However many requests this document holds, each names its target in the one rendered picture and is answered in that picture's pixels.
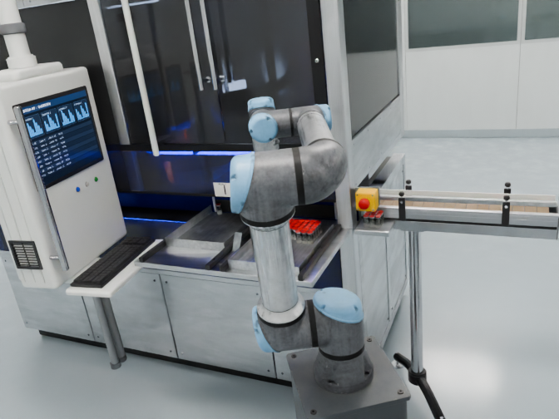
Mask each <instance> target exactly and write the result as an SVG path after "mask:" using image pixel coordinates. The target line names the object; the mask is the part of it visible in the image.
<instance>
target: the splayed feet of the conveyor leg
mask: <svg viewBox="0 0 559 419"><path fill-rule="evenodd" d="M393 358H394V361H392V365H393V367H394V368H396V369H400V368H403V367H405V368H406V369H407V370H408V381H409V382H410V383H412V384H413V385H415V386H419V387H420V389H421V391H422V393H423V395H424V397H425V399H426V401H427V403H428V406H429V408H430V410H431V412H432V414H433V417H434V419H446V418H445V416H444V415H443V412H442V410H441V408H440V406H439V404H438V401H437V399H436V397H435V396H434V394H433V391H432V389H431V387H430V386H429V385H428V382H427V371H426V369H425V368H423V372H422V373H421V374H415V373H413V372H412V370H411V360H410V359H408V358H407V357H405V356H404V355H402V354H401V353H399V352H396V353H395V354H394V355H393Z"/></svg>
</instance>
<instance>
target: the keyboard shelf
mask: <svg viewBox="0 0 559 419"><path fill-rule="evenodd" d="M162 240H163V239H156V241H155V242H154V243H153V244H151V245H150V246H149V247H148V248H147V249H146V250H145V251H143V252H142V253H141V254H140V255H139V256H138V257H137V258H135V259H134V260H133V261H132V262H131V263H130V264H128V265H127V266H126V267H125V268H124V269H123V270H122V271H121V272H120V273H119V274H118V275H117V276H116V277H115V278H113V279H112V280H111V281H110V282H109V283H107V284H106V285H105V286H104V287H103V288H83V287H71V286H70V287H69V288H68V289H67V290H66V294H67V295H76V296H90V297H104V298H110V297H112V296H113V295H114V294H115V293H116V292H117V291H119V290H120V289H121V288H122V287H123V286H124V285H125V284H126V283H127V282H128V281H129V280H130V279H132V278H133V277H134V276H135V275H136V274H137V273H138V272H139V271H140V270H141V269H142V268H143V267H137V266H135V264H134V261H136V260H137V259H139V257H141V256H142V255H143V254H144V253H145V252H147V251H148V250H150V249H151V248H153V247H154V246H155V245H157V244H159V243H160V242H161V241H162ZM99 259H100V258H95V259H94V260H93V261H91V262H90V263H89V264H88V265H87V266H86V267H84V268H83V269H82V270H80V271H79V272H78V273H77V274H75V275H74V276H72V277H71V278H70V279H68V280H67V281H66V282H65V283H72V282H73V280H74V279H75V278H76V277H78V276H79V275H80V274H82V273H83V272H84V271H85V270H87V269H88V268H90V267H91V266H92V265H93V264H94V263H95V262H96V261H97V260H99Z"/></svg>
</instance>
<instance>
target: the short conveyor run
mask: <svg viewBox="0 0 559 419"><path fill-rule="evenodd" d="M406 184H408V185H406V186H405V190H381V189H379V190H380V206H379V207H378V208H377V209H376V210H377V211H379V210H382V211H383V216H384V219H385V220H395V226H394V228H393V229H406V230H418V231H431V232H444V233H456V234H481V235H494V236H507V237H519V238H532V239H556V240H558V230H559V209H558V204H557V202H556V201H555V200H556V196H555V195H524V194H511V189H509V187H510V186H511V183H510V182H506V183H505V186H506V188H504V194H500V193H476V192H452V191H428V190H412V186H411V185H409V184H411V180H406ZM412 195H421V196H412ZM431 196H443V197H431ZM452 197H464V198H452ZM474 198H486V199H474ZM495 199H503V200H495ZM537 200H550V201H537Z"/></svg>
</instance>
